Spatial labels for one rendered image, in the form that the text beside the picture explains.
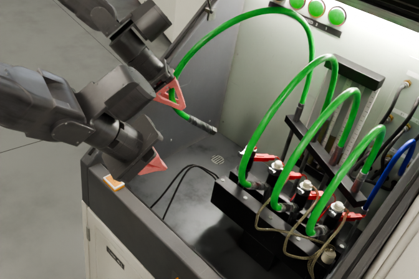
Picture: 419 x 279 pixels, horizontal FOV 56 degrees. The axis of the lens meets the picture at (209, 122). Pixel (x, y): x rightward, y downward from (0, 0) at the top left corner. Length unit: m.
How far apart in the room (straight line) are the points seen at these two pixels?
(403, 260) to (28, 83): 0.72
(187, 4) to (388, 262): 3.16
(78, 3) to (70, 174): 1.73
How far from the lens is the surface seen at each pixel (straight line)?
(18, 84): 0.47
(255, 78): 1.25
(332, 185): 0.71
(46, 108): 0.49
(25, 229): 2.21
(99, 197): 1.10
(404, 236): 0.87
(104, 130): 0.57
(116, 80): 0.54
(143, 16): 0.81
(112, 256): 1.21
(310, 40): 0.97
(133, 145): 0.61
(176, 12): 3.73
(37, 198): 2.33
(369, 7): 1.00
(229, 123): 1.39
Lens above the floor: 1.69
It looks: 35 degrees down
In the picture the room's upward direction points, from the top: 11 degrees clockwise
